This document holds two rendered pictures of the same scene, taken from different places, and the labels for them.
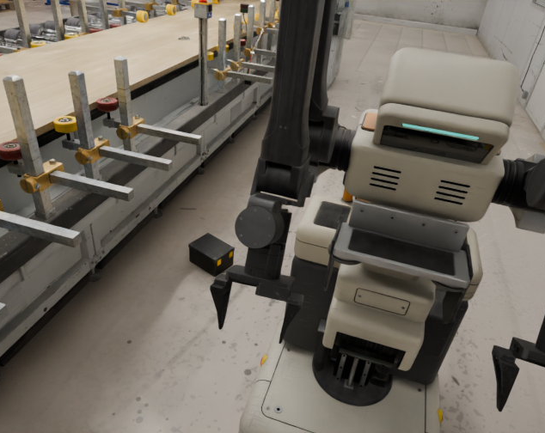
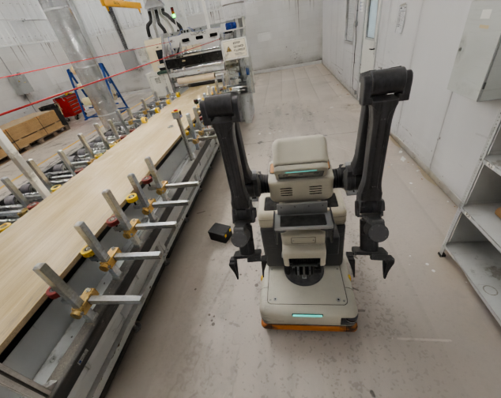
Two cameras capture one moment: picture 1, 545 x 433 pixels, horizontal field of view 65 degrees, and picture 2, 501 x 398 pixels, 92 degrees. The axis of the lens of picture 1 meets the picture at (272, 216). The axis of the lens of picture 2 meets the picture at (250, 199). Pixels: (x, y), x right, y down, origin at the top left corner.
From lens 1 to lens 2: 0.28 m
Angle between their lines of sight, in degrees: 2
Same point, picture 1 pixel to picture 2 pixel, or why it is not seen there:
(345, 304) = (288, 245)
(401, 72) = (277, 152)
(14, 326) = not seen: hidden behind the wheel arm
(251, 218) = (236, 236)
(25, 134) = (118, 213)
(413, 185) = (299, 191)
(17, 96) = (110, 198)
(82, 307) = (167, 279)
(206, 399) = (241, 304)
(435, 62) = (290, 144)
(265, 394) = (267, 294)
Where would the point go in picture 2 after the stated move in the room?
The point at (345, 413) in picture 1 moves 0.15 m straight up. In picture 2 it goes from (306, 290) to (305, 276)
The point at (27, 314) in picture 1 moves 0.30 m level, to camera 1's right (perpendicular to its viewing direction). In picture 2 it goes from (143, 292) to (179, 284)
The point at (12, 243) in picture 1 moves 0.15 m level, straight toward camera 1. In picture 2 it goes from (129, 264) to (139, 276)
